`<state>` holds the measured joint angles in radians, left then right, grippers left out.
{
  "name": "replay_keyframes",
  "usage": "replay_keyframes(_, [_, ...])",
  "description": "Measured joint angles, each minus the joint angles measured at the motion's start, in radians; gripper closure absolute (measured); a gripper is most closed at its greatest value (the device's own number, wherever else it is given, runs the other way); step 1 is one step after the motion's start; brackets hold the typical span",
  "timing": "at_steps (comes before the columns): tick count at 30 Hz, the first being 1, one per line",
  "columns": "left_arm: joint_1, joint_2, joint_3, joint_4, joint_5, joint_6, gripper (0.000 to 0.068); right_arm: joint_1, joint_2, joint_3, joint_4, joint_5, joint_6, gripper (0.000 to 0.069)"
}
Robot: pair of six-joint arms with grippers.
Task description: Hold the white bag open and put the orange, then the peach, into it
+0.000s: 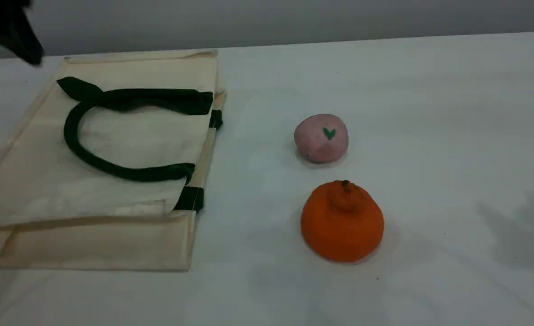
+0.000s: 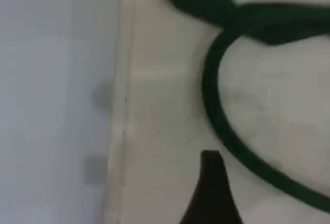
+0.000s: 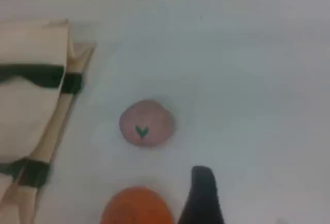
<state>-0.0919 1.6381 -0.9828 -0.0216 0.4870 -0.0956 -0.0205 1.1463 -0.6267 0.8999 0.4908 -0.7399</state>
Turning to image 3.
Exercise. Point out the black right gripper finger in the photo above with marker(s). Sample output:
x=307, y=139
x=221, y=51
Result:
x=202, y=198

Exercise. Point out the orange fruit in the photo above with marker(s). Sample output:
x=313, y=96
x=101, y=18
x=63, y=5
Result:
x=136, y=208

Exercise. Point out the pink peach with green leaf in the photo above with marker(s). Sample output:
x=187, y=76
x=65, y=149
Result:
x=152, y=116

